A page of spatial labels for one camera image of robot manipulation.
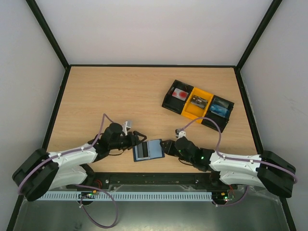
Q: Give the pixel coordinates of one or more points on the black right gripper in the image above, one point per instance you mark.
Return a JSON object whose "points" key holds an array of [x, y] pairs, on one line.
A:
{"points": [[172, 147]]}

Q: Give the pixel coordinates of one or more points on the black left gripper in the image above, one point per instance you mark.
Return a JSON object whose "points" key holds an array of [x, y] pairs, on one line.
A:
{"points": [[134, 139]]}

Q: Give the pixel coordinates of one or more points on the blue leather card holder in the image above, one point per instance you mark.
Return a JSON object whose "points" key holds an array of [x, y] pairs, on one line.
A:
{"points": [[148, 150]]}

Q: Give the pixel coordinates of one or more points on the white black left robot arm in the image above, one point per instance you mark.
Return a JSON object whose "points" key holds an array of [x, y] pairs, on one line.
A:
{"points": [[44, 171]]}

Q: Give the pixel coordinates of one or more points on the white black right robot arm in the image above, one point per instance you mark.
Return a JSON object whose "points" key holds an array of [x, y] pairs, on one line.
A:
{"points": [[267, 170]]}

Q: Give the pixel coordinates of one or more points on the black left card bin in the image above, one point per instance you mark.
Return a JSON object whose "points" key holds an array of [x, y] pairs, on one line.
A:
{"points": [[173, 104]]}

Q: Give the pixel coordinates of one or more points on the black card bin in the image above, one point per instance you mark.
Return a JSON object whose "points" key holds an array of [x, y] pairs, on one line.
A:
{"points": [[220, 121], [173, 104]]}

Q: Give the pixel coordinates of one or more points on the red white cards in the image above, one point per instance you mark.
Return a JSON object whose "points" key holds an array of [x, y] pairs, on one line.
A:
{"points": [[180, 94]]}

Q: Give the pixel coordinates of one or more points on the black cards stack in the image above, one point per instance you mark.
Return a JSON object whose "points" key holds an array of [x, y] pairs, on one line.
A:
{"points": [[198, 101]]}

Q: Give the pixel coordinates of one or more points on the yellow middle card bin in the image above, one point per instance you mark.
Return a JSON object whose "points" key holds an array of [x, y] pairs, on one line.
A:
{"points": [[192, 111]]}

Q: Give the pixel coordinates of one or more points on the black right card bin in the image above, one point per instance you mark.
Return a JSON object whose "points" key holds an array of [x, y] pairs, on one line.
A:
{"points": [[220, 121]]}

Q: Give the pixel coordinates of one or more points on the blue cards stack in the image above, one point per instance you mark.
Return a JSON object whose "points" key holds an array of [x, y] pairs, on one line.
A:
{"points": [[219, 110]]}

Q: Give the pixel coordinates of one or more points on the metal sheet front panel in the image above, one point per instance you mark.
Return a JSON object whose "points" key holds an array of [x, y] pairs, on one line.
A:
{"points": [[247, 211]]}

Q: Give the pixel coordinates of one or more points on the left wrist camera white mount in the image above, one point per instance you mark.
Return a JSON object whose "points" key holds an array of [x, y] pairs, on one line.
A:
{"points": [[126, 126]]}

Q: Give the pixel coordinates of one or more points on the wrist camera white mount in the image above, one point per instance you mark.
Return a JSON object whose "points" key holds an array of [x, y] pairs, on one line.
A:
{"points": [[126, 126], [180, 133]]}

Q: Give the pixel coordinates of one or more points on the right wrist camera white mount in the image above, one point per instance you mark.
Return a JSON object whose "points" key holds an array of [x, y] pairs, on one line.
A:
{"points": [[180, 133]]}

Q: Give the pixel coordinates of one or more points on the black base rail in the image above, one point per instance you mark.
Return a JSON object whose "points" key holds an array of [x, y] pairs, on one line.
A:
{"points": [[200, 181]]}

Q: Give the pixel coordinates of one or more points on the light blue slotted cable duct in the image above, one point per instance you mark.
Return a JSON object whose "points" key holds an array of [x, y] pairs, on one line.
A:
{"points": [[129, 196]]}

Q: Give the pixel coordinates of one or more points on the black cage frame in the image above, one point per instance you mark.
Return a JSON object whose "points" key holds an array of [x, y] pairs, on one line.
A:
{"points": [[237, 68]]}

